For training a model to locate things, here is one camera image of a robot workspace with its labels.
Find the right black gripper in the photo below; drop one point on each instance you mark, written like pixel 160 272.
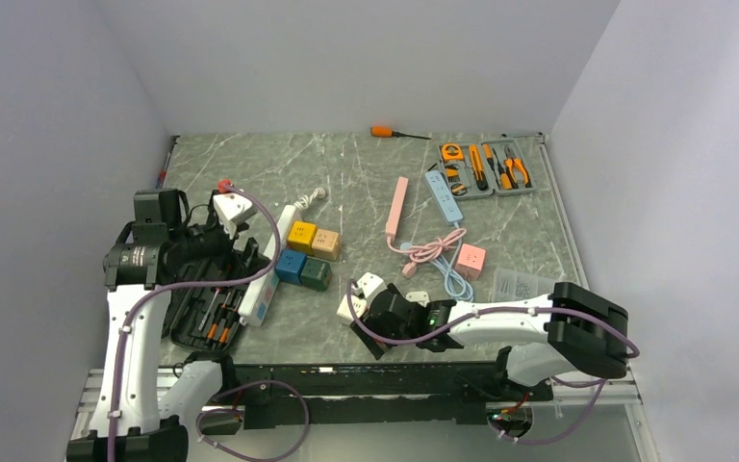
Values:
pixel 369 340

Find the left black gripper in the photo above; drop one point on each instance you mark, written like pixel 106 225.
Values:
pixel 228 262

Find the white cube adapter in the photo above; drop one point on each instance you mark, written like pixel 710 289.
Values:
pixel 349 307

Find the green cube adapter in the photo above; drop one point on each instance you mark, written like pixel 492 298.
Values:
pixel 316 274

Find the black tool case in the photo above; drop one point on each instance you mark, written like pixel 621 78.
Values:
pixel 203 319

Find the beige cube adapter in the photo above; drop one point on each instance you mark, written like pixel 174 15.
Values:
pixel 327 245

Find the pink cube socket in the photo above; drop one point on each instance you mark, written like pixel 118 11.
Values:
pixel 470 261

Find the white power strip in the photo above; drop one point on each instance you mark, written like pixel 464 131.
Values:
pixel 257 298

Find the blue cube adapter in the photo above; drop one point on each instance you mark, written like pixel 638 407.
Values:
pixel 290 265

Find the yellow cube adapter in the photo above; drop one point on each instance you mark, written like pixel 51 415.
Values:
pixel 301 237

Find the light blue power strip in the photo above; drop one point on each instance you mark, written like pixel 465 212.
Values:
pixel 443 197

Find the pink power strip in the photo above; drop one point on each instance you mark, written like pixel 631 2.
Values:
pixel 395 212

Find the clear screw box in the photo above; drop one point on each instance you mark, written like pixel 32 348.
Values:
pixel 511 285

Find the grey tool tray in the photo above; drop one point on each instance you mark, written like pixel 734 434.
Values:
pixel 475 170

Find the small white plug adapter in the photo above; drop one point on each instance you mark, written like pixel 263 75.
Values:
pixel 420 297

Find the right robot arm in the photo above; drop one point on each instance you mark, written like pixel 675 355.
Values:
pixel 569 329

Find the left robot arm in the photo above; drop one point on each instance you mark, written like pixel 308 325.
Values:
pixel 130 421

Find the red blue pen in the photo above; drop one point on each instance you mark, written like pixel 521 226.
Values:
pixel 163 170

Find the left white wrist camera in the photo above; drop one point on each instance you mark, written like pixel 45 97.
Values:
pixel 232 210

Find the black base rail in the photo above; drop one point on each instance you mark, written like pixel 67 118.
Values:
pixel 372 393

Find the orange handled screwdriver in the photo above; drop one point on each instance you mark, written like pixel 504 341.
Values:
pixel 387 133

